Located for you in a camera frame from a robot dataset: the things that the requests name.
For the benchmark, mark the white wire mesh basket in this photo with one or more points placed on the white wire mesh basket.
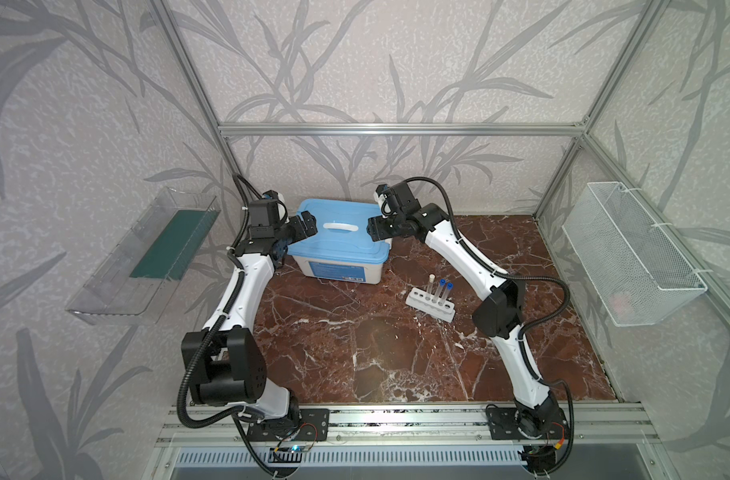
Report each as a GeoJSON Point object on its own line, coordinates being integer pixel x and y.
{"type": "Point", "coordinates": [638, 273]}

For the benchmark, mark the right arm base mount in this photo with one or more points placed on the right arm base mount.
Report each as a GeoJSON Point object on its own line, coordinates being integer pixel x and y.
{"type": "Point", "coordinates": [545, 422]}

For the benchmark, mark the cork-stoppered glass test tube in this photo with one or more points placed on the cork-stoppered glass test tube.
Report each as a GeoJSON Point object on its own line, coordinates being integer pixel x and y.
{"type": "Point", "coordinates": [430, 284]}

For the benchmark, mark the blue plastic bin lid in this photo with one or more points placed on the blue plastic bin lid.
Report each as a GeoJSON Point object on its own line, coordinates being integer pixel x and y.
{"type": "Point", "coordinates": [341, 233]}

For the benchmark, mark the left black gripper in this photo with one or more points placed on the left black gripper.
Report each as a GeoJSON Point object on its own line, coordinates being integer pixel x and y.
{"type": "Point", "coordinates": [305, 225]}

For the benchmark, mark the blue-capped test tube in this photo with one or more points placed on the blue-capped test tube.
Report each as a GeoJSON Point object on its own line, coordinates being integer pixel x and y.
{"type": "Point", "coordinates": [439, 290]}
{"type": "Point", "coordinates": [445, 293]}

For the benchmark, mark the white test tube rack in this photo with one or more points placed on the white test tube rack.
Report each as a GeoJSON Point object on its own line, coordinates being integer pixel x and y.
{"type": "Point", "coordinates": [422, 301]}

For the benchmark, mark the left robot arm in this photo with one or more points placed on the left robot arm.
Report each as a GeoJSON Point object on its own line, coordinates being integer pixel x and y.
{"type": "Point", "coordinates": [226, 374]}

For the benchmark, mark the clear acrylic wall shelf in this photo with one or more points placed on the clear acrylic wall shelf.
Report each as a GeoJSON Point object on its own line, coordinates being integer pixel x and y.
{"type": "Point", "coordinates": [140, 276]}

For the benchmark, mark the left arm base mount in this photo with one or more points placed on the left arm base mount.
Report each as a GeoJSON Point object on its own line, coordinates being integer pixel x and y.
{"type": "Point", "coordinates": [308, 424]}

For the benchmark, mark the aluminium front rail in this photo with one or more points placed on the aluminium front rail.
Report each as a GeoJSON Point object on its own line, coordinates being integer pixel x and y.
{"type": "Point", "coordinates": [467, 424]}

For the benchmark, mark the white plastic storage bin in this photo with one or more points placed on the white plastic storage bin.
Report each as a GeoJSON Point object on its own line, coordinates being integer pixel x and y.
{"type": "Point", "coordinates": [368, 271]}

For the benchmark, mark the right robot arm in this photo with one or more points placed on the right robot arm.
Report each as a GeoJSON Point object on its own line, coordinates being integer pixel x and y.
{"type": "Point", "coordinates": [500, 314]}

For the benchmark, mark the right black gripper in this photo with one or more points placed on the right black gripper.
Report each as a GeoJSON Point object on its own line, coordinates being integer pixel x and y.
{"type": "Point", "coordinates": [379, 227]}

